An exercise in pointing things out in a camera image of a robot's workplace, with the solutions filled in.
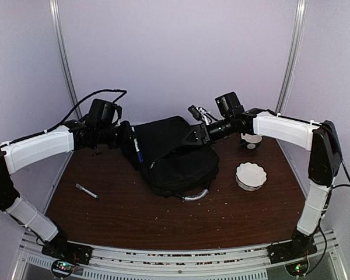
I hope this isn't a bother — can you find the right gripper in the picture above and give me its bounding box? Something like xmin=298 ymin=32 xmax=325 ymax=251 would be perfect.
xmin=181 ymin=115 xmax=235 ymax=146

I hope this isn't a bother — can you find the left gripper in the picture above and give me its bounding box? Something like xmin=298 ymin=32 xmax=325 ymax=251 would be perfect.
xmin=97 ymin=120 xmax=137 ymax=149

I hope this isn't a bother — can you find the blue white marker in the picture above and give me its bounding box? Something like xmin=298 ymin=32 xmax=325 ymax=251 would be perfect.
xmin=134 ymin=138 xmax=143 ymax=163

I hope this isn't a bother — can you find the black student backpack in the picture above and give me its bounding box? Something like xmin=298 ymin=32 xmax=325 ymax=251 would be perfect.
xmin=121 ymin=116 xmax=220 ymax=202

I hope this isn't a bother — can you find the green white marker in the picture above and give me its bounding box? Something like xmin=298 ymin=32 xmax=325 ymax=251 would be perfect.
xmin=75 ymin=184 xmax=99 ymax=200

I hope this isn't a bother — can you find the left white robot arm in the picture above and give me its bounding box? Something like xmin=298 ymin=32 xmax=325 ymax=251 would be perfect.
xmin=0 ymin=120 xmax=133 ymax=259

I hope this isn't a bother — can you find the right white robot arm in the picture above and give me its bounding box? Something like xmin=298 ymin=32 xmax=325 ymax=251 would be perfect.
xmin=181 ymin=105 xmax=345 ymax=258

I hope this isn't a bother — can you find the white cup black band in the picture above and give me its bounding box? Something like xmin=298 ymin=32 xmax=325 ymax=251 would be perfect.
xmin=240 ymin=133 xmax=263 ymax=150

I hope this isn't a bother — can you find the white fluted ceramic bowl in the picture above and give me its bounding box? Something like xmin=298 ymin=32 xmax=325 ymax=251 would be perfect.
xmin=235 ymin=162 xmax=267 ymax=192

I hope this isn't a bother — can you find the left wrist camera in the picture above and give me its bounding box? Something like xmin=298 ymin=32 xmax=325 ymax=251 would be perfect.
xmin=85 ymin=99 xmax=122 ymax=130

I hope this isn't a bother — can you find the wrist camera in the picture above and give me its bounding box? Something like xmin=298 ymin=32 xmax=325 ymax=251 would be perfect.
xmin=215 ymin=92 xmax=245 ymax=118
xmin=85 ymin=99 xmax=122 ymax=130

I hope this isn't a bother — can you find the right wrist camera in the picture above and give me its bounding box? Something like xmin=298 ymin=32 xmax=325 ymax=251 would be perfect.
xmin=215 ymin=92 xmax=245 ymax=118

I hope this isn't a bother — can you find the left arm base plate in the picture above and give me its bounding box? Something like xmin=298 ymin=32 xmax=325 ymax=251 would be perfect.
xmin=41 ymin=243 xmax=93 ymax=265

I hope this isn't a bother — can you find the front aluminium rail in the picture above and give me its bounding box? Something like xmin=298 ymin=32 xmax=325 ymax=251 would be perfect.
xmin=11 ymin=229 xmax=349 ymax=280

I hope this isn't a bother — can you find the left aluminium frame post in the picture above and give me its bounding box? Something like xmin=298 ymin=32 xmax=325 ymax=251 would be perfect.
xmin=48 ymin=0 xmax=80 ymax=106

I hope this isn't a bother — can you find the aluminium frame post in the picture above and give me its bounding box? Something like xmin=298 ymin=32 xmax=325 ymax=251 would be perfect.
xmin=275 ymin=0 xmax=307 ymax=113
xmin=48 ymin=0 xmax=80 ymax=106

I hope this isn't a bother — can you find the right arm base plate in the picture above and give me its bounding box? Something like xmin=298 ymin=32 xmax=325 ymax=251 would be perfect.
xmin=267 ymin=241 xmax=317 ymax=264

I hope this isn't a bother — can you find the right aluminium frame post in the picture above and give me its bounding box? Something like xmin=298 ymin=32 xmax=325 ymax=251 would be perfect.
xmin=275 ymin=0 xmax=307 ymax=113

